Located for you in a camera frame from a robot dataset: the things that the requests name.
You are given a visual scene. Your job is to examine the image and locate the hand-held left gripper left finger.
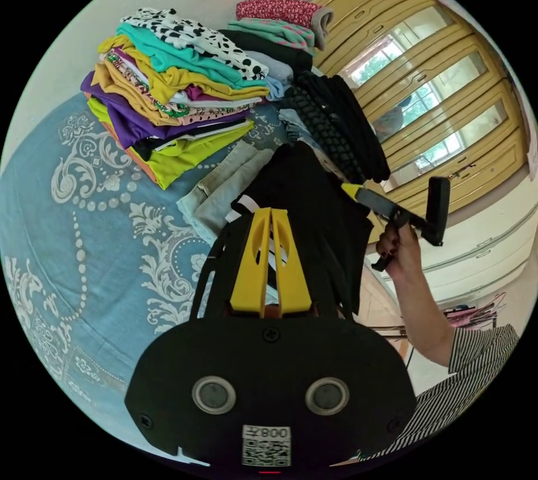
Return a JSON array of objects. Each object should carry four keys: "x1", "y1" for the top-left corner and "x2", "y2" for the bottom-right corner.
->
[{"x1": 230, "y1": 207, "x2": 272, "y2": 318}]

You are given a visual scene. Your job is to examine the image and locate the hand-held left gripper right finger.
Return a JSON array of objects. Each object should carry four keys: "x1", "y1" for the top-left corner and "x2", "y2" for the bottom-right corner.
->
[{"x1": 272, "y1": 208, "x2": 313, "y2": 318}]

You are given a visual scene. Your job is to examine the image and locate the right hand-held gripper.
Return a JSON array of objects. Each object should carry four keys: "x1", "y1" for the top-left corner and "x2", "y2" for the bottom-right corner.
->
[{"x1": 341, "y1": 182, "x2": 431, "y2": 272}]

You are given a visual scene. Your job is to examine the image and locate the black white striped pants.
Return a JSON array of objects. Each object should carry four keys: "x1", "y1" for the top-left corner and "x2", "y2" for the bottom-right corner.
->
[{"x1": 221, "y1": 141, "x2": 375, "y2": 318}]

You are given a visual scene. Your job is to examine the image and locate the person's right forearm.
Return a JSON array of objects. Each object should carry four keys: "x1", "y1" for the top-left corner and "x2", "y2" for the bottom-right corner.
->
[{"x1": 391, "y1": 267, "x2": 460, "y2": 368}]

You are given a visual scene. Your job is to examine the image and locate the person's right hand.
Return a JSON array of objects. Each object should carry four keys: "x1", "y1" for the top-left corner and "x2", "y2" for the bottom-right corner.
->
[{"x1": 375, "y1": 223, "x2": 424, "y2": 281}]

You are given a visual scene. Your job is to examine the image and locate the light grey trousers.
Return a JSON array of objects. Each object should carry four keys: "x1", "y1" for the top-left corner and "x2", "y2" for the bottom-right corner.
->
[{"x1": 176, "y1": 139, "x2": 276, "y2": 246}]

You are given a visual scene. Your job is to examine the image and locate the yellow cupboard with mirror doors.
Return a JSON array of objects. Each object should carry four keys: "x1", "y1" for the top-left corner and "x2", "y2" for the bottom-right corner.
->
[{"x1": 310, "y1": 0, "x2": 531, "y2": 217}]

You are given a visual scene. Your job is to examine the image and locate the bed with blue patterned sheet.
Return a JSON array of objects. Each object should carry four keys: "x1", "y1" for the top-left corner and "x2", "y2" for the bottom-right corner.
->
[{"x1": 0, "y1": 91, "x2": 295, "y2": 449}]

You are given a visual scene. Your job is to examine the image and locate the person's body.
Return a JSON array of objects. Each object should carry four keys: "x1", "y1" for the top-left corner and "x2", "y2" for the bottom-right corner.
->
[{"x1": 357, "y1": 323, "x2": 522, "y2": 464}]

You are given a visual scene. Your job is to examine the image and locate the pile of clothes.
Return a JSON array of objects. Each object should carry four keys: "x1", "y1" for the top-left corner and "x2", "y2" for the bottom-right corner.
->
[{"x1": 80, "y1": 0, "x2": 392, "y2": 192}]

